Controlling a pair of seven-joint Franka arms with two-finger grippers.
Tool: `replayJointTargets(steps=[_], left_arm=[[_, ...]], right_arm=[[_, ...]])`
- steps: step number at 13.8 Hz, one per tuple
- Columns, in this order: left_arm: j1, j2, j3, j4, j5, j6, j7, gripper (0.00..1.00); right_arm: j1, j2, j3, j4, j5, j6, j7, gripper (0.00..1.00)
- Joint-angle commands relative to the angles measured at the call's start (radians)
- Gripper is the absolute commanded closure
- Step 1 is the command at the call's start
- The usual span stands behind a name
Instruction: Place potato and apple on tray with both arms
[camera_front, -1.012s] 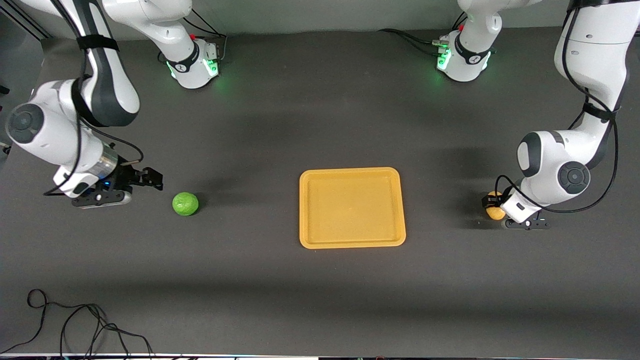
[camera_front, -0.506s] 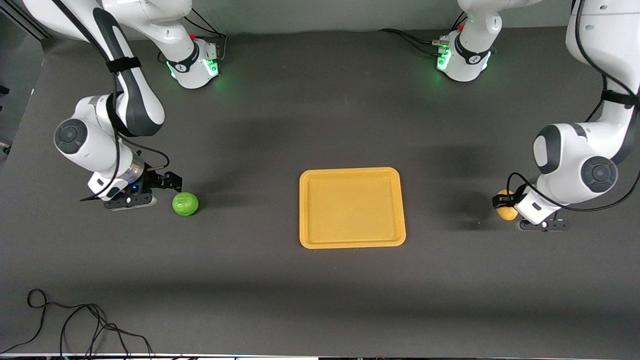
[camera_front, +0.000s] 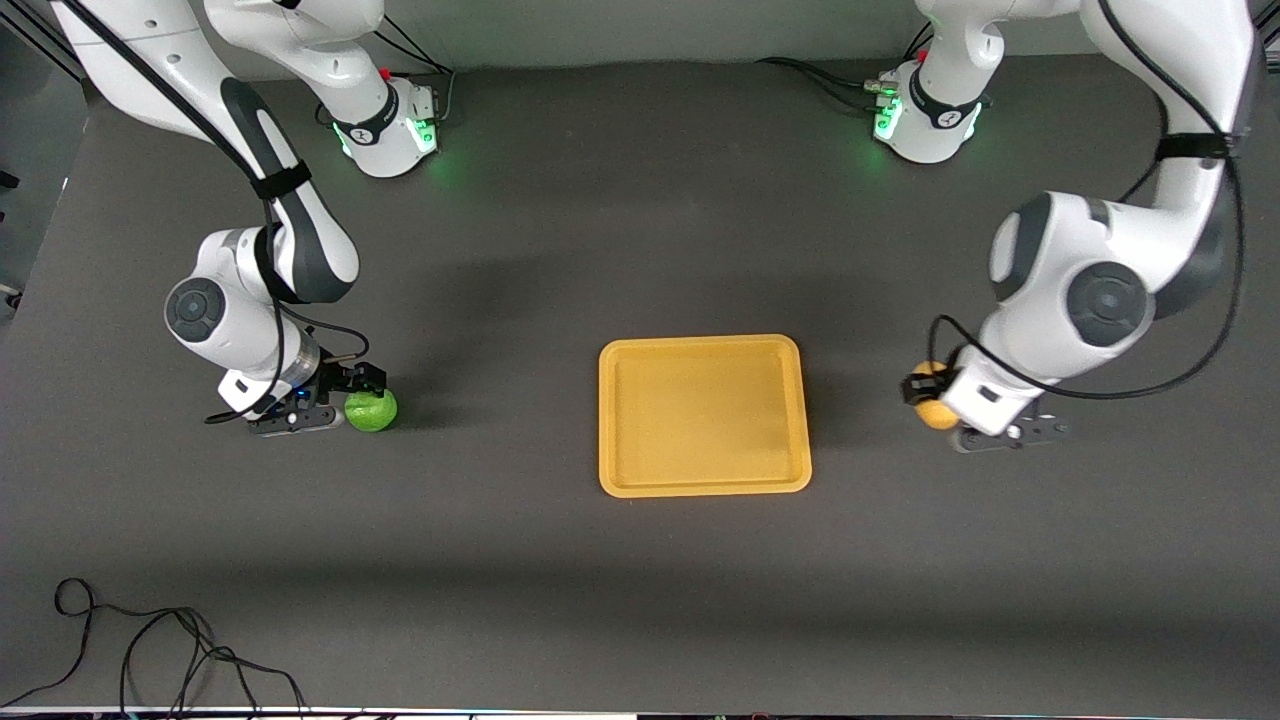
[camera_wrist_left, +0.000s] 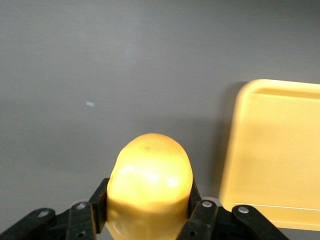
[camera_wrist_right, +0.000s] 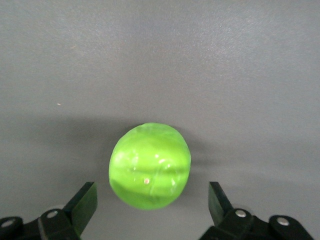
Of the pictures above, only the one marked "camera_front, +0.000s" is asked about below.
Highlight yellow potato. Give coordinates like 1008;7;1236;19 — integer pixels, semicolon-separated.
912;360;963;431

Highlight green apple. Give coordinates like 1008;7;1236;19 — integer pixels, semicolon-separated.
344;388;399;434

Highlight yellow plastic tray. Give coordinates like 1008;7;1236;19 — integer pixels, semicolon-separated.
598;334;813;499

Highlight dark grey table mat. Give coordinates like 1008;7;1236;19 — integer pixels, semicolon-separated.
0;45;1280;713

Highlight thin black loose cable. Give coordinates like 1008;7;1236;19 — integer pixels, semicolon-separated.
0;577;309;717

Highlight black left arm base cable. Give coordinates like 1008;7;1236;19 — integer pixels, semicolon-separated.
757;20;936;113

